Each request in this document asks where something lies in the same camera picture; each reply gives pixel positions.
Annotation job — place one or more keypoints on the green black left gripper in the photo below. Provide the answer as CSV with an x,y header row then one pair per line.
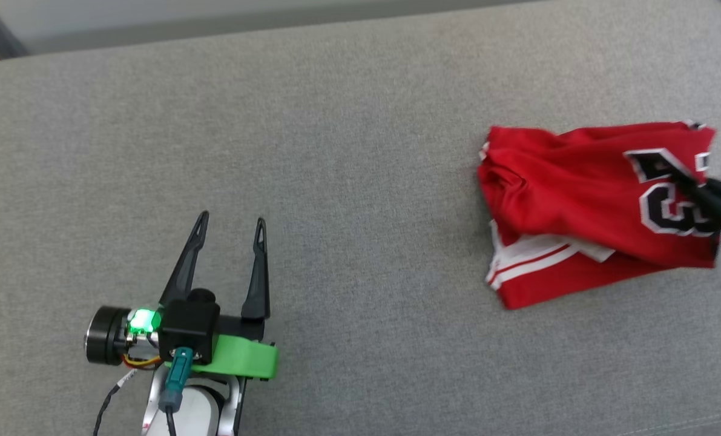
x,y
245,360

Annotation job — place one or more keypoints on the red white basketball jersey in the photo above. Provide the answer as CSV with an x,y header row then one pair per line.
x,y
554,188

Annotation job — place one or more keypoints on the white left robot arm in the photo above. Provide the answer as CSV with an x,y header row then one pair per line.
x,y
200,415

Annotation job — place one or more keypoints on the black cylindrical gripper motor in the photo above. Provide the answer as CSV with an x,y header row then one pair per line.
x,y
103,336

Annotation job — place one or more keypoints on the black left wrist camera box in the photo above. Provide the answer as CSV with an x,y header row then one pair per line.
x,y
187,327

